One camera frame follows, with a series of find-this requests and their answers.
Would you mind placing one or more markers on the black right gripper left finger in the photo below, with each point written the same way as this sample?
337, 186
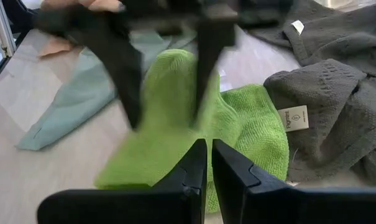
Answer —
163, 205

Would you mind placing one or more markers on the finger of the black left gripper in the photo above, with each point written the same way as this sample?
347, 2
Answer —
212, 46
119, 68

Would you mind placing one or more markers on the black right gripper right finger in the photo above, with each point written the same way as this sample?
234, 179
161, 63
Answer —
284, 205

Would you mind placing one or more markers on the pale teal towel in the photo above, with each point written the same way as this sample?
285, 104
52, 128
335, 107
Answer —
79, 99

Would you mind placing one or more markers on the lime green towel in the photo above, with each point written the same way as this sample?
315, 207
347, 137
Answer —
169, 93

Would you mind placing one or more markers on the peach towel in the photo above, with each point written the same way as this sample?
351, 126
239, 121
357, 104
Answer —
103, 4

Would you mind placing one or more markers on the dark gray towel beige label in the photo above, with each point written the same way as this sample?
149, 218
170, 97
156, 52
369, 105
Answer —
330, 149

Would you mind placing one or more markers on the dark gray towel white tag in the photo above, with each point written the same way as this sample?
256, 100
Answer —
330, 34

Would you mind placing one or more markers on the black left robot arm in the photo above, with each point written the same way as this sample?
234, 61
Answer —
20, 15

